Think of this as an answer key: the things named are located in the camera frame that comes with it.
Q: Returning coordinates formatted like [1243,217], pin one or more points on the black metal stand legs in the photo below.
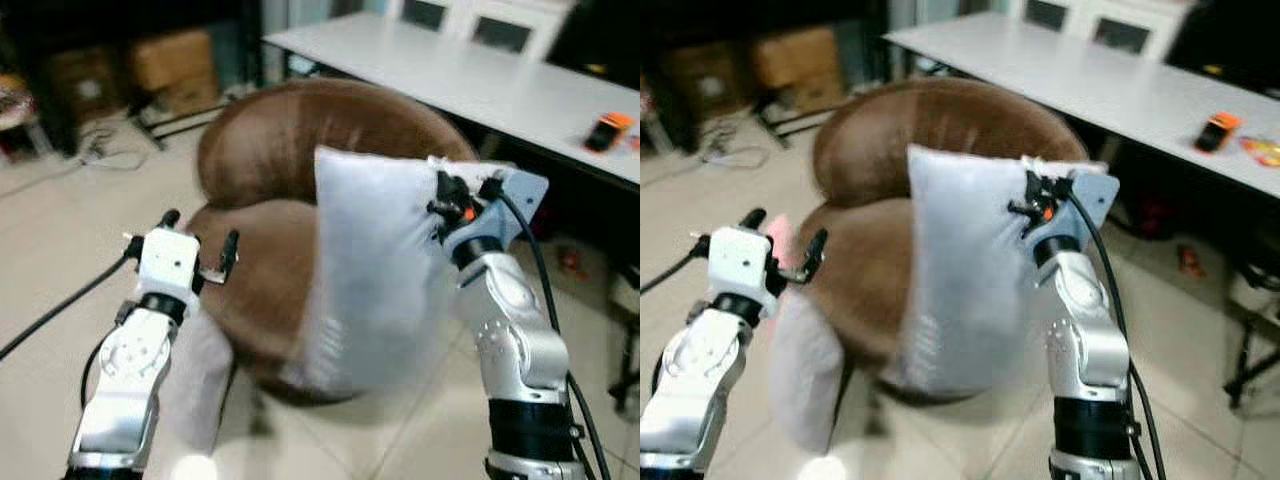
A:
[628,340]
[1255,340]

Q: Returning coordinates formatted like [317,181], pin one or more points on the colourful snack packet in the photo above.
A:
[1262,150]

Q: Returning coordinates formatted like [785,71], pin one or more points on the black monitor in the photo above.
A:
[1230,30]
[600,30]

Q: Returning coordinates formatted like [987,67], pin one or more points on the orange black handheld device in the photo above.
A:
[1217,132]
[608,132]

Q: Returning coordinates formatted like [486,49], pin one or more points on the black storage shelf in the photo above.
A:
[40,25]

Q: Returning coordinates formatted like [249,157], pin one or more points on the brown round sofa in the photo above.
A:
[890,150]
[270,150]

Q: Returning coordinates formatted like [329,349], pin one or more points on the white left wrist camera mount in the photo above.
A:
[742,258]
[168,258]

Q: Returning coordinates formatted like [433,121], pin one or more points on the white long table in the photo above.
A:
[470,85]
[1100,90]

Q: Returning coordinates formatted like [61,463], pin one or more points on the white pillow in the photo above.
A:
[375,270]
[965,270]

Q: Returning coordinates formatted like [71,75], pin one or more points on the small red floor object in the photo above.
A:
[1190,260]
[573,262]

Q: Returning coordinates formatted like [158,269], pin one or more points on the pale grey pillow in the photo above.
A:
[808,380]
[195,385]

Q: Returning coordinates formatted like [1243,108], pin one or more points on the dark cardboard box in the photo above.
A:
[705,80]
[88,85]

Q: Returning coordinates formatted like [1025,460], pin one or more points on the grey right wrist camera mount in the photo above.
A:
[520,200]
[1095,200]

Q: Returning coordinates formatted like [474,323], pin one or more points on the white chair with dark panel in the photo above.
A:
[1045,12]
[1125,32]
[422,12]
[505,32]

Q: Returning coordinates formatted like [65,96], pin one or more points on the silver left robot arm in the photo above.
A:
[125,375]
[700,375]

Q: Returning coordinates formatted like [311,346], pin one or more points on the large cardboard box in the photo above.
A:
[798,62]
[175,65]

